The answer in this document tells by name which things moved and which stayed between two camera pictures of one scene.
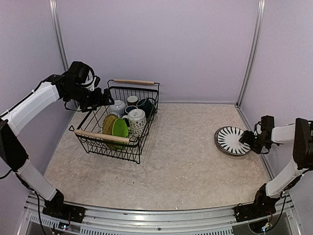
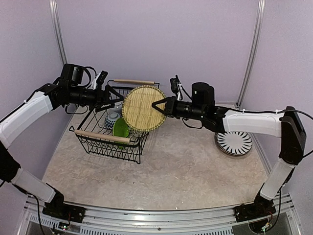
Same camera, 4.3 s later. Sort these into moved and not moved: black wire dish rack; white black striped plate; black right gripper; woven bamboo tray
Moved: woven bamboo tray; black right gripper
Not moved: black wire dish rack; white black striped plate
